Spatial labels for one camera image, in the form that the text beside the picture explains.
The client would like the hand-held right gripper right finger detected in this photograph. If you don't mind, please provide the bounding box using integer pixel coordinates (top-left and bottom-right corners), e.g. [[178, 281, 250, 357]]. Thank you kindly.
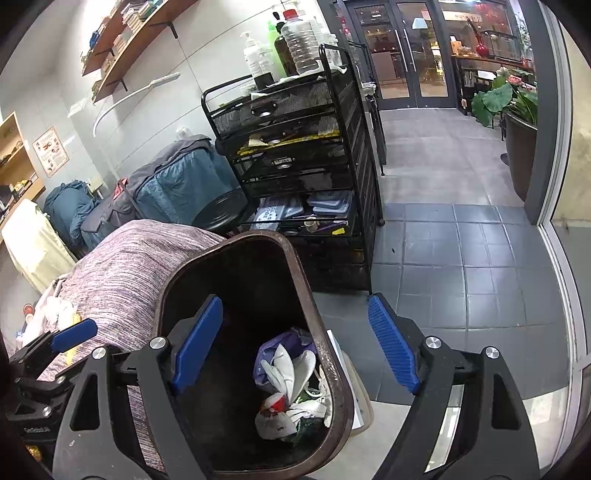
[[367, 294, 541, 480]]

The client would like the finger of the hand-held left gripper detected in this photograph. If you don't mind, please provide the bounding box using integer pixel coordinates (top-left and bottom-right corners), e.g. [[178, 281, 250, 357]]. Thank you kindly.
[[14, 369, 75, 408], [9, 318, 99, 366]]

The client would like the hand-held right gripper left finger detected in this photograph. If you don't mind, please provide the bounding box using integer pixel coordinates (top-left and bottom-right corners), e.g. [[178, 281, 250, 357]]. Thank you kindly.
[[52, 295, 225, 480]]

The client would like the dark brown trash bin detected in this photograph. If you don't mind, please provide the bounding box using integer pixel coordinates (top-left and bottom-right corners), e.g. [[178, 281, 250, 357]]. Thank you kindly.
[[154, 231, 355, 468]]

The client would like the white plastic bag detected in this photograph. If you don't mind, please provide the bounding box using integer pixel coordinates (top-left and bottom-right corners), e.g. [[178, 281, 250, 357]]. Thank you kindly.
[[259, 344, 320, 407]]

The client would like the purple plastic bag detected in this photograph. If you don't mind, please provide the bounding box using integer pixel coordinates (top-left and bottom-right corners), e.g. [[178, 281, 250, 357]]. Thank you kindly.
[[253, 329, 317, 386]]

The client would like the white bag red print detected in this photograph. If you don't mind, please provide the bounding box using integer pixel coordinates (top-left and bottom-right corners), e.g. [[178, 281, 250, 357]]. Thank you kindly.
[[255, 392, 301, 439]]

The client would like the crumpled white tissue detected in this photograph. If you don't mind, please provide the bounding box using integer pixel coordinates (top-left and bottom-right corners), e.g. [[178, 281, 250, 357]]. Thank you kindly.
[[44, 299, 78, 329]]

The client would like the striped purple bed cover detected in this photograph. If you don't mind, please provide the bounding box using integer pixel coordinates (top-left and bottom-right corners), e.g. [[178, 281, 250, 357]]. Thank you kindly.
[[34, 219, 227, 472]]

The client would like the pale yellow towel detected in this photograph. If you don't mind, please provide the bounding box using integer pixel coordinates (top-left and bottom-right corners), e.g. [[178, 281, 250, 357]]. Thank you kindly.
[[0, 199, 77, 294]]

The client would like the blue bedding bundle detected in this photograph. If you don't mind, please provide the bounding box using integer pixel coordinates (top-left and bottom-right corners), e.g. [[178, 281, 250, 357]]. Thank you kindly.
[[44, 181, 100, 250]]

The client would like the black round stool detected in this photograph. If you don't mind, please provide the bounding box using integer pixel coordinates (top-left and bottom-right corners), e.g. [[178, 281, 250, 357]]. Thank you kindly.
[[191, 187, 250, 234]]

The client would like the grey covered massage bed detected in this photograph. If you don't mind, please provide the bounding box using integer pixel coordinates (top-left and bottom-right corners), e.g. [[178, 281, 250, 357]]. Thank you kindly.
[[81, 134, 241, 250]]

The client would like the wooden cubby shelf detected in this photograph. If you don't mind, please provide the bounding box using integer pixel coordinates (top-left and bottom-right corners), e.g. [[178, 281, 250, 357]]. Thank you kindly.
[[0, 111, 46, 232]]

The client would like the black mesh drawer cart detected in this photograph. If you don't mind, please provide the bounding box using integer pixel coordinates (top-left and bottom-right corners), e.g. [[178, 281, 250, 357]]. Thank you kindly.
[[202, 44, 384, 294]]

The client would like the white curved lamp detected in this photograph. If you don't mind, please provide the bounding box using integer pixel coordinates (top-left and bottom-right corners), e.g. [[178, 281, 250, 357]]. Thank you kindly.
[[92, 71, 181, 137]]

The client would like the potted green plant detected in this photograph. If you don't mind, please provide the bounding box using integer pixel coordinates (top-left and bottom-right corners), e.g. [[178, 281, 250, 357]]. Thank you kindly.
[[471, 67, 539, 204]]

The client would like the white pump bottle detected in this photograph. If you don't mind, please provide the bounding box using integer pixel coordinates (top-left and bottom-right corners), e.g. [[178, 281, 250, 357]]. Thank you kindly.
[[240, 31, 265, 80]]

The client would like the glass double door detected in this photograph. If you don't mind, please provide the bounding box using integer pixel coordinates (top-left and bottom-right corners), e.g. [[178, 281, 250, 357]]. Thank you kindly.
[[346, 0, 462, 110]]

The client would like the row of stacked boxes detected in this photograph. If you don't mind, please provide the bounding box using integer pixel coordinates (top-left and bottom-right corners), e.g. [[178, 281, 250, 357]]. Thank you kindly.
[[82, 0, 153, 65], [92, 0, 167, 93]]

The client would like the dark pump bottle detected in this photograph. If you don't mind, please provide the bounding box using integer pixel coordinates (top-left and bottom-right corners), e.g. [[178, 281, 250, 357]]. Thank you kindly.
[[273, 32, 299, 79]]

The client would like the clear bottle red cap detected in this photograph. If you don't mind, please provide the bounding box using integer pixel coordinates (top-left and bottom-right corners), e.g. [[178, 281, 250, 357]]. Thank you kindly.
[[281, 9, 324, 75]]

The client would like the green bottle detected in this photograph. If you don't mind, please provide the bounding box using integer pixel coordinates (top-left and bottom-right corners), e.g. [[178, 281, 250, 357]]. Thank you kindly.
[[263, 16, 285, 47]]

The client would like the wall poster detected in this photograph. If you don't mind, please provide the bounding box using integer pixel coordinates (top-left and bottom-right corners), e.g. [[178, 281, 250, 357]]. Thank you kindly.
[[32, 126, 70, 178]]

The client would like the wooden wall shelf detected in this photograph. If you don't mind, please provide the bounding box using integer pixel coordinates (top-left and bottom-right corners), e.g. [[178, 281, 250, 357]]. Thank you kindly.
[[81, 0, 158, 77], [92, 0, 199, 105]]

